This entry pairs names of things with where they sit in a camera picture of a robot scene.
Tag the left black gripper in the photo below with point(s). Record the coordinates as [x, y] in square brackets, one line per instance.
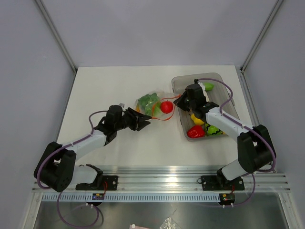
[135, 116]

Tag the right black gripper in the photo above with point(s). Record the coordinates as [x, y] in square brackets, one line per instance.
[179, 102]

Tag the toy napa cabbage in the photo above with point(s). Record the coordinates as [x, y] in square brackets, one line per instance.
[149, 104]

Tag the clear zip top bag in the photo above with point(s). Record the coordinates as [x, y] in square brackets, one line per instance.
[164, 96]

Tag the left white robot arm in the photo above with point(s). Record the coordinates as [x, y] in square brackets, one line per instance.
[56, 166]

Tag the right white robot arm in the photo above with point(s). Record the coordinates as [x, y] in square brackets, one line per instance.
[254, 145]

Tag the grey plastic food bin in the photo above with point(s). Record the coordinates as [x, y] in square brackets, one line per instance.
[219, 95]

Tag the toy yellow pear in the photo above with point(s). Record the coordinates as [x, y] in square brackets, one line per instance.
[197, 121]

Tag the toy green cucumber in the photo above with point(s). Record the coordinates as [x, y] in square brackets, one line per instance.
[208, 86]

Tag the toy red bell pepper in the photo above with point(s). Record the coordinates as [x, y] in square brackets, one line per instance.
[196, 132]

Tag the toy green watermelon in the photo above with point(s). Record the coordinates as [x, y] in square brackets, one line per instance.
[211, 130]

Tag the crumpled clear plastic wrap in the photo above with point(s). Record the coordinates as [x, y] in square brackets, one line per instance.
[169, 223]

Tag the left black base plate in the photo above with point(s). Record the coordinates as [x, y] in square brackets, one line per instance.
[101, 183]

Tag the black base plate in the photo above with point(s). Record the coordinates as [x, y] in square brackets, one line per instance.
[101, 183]
[214, 183]

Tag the aluminium mounting rail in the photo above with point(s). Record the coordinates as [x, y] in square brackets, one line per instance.
[181, 179]

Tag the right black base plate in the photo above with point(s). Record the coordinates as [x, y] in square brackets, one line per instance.
[214, 183]

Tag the white slotted cable duct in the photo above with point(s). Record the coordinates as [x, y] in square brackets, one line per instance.
[134, 197]

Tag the right aluminium frame post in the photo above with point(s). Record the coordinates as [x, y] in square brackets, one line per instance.
[262, 33]

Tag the aluminium frame post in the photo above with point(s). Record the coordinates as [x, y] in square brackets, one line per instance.
[53, 30]
[262, 33]

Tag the left aluminium frame post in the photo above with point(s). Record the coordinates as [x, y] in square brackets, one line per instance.
[53, 30]

